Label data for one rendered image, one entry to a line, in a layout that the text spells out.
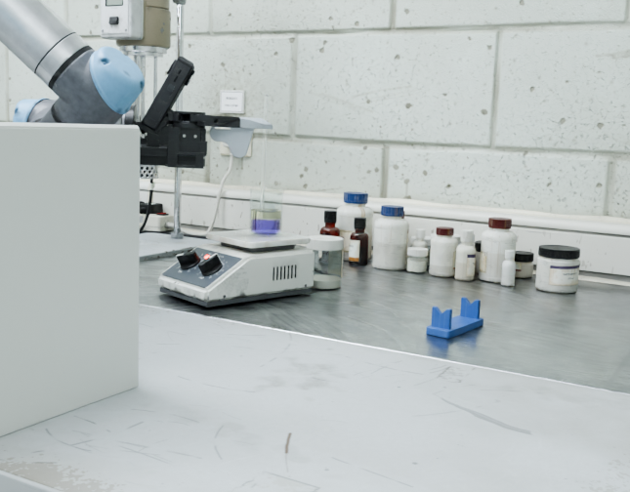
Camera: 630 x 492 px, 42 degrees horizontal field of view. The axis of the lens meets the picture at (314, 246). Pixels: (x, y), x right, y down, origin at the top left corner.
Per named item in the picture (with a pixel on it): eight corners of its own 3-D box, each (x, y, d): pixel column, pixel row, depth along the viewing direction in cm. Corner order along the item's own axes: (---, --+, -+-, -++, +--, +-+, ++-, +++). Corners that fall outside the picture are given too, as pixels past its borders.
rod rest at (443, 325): (448, 339, 104) (450, 310, 103) (424, 334, 106) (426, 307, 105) (483, 325, 112) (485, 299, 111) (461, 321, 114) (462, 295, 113)
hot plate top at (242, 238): (250, 249, 118) (250, 242, 118) (202, 238, 127) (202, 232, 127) (313, 243, 126) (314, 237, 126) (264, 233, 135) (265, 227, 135)
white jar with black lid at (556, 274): (526, 286, 141) (529, 244, 140) (559, 285, 143) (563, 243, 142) (552, 295, 134) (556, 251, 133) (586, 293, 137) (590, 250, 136)
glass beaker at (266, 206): (243, 235, 129) (245, 183, 128) (277, 234, 130) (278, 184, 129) (253, 240, 123) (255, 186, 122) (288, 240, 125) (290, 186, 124)
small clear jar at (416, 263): (421, 269, 153) (423, 246, 152) (430, 273, 149) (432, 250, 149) (402, 269, 152) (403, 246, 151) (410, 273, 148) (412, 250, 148)
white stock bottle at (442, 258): (438, 278, 145) (441, 229, 144) (423, 273, 149) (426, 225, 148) (460, 277, 147) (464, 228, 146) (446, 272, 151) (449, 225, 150)
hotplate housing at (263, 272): (206, 309, 114) (207, 253, 113) (156, 293, 124) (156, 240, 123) (325, 293, 129) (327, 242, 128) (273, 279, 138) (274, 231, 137)
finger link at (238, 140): (271, 158, 124) (209, 155, 123) (273, 118, 123) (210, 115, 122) (272, 159, 121) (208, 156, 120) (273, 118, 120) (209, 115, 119)
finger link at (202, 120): (239, 129, 123) (181, 126, 122) (240, 117, 123) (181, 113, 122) (239, 129, 119) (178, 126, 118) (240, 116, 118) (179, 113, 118)
